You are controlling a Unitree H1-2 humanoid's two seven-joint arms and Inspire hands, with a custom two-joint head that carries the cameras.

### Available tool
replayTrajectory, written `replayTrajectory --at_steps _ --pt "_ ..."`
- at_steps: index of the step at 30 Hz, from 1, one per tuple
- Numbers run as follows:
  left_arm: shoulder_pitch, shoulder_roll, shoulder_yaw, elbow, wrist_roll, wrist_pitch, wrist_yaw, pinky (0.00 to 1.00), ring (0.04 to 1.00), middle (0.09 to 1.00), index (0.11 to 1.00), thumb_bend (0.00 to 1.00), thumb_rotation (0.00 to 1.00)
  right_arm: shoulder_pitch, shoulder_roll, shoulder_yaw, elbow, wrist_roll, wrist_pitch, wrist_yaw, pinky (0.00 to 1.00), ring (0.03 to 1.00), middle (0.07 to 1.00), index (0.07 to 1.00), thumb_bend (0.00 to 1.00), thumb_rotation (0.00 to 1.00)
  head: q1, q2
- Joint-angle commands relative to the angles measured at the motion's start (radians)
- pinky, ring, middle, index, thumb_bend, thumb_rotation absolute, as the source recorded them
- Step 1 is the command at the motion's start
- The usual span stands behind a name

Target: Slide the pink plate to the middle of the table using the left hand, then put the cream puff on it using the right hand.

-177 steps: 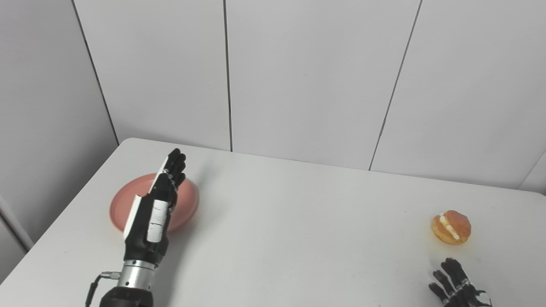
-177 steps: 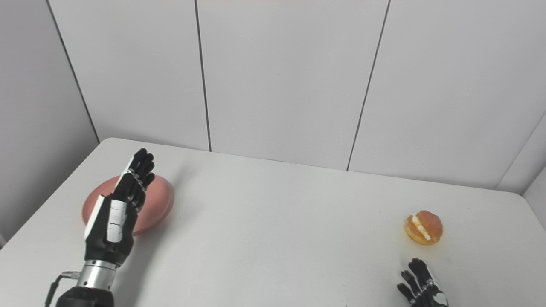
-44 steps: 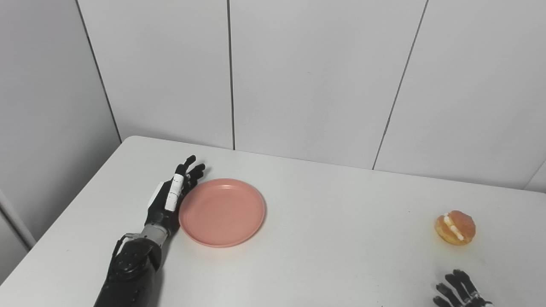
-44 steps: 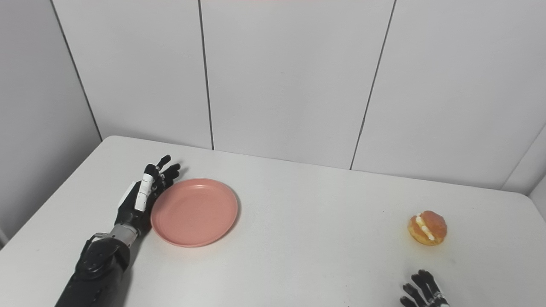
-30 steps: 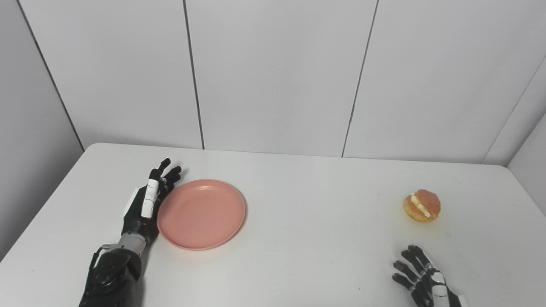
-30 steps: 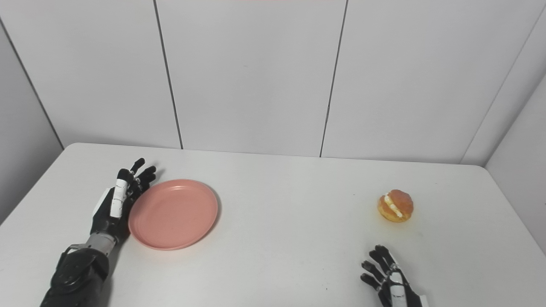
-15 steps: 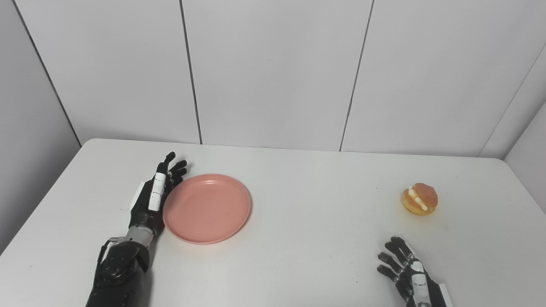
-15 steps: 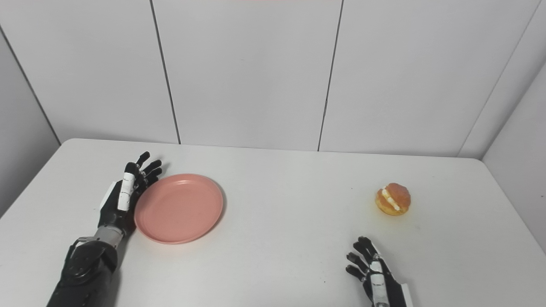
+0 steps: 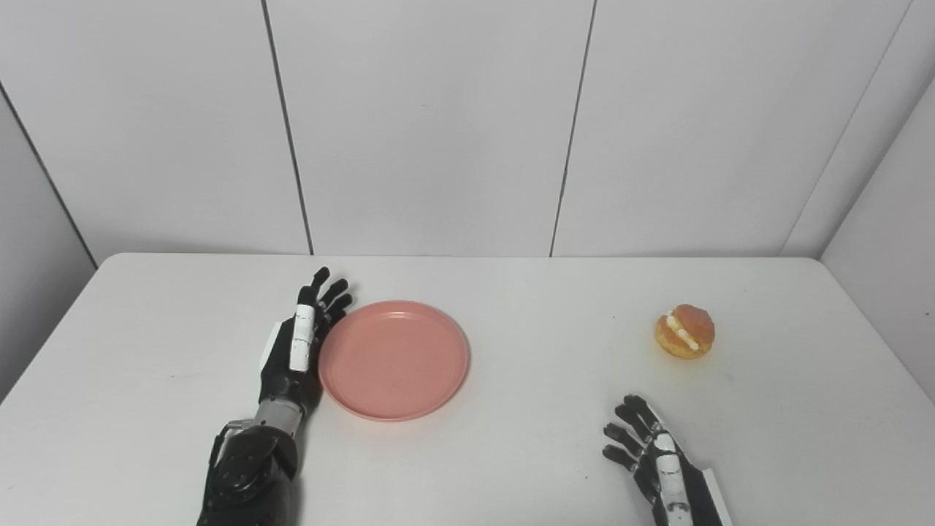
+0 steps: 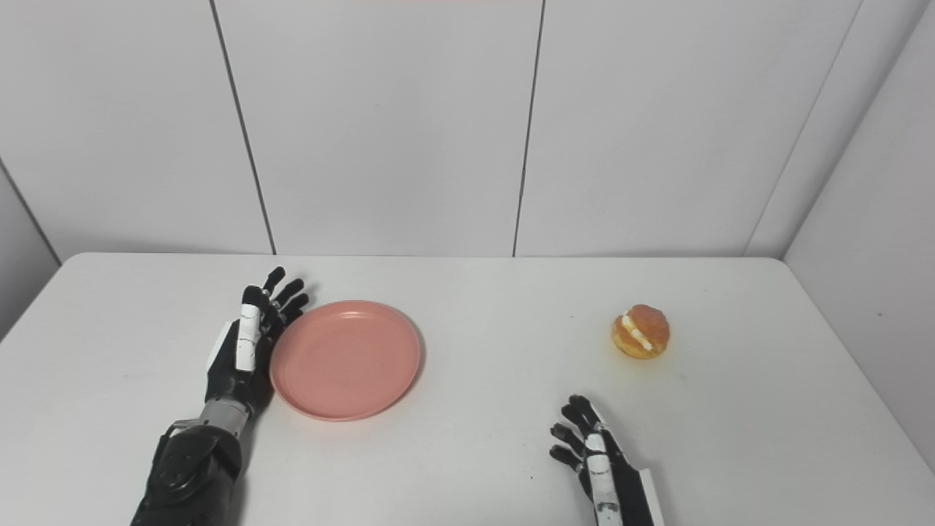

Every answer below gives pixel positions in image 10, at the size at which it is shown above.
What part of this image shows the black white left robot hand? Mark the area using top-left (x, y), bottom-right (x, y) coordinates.
top-left (205, 266), bottom-right (309, 417)

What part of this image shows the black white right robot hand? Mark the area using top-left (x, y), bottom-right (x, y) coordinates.
top-left (549, 394), bottom-right (665, 526)

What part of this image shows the pink round plate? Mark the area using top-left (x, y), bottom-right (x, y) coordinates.
top-left (269, 300), bottom-right (423, 422)

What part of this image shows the cream puff pastry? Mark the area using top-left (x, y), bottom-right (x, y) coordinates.
top-left (611, 304), bottom-right (671, 359)

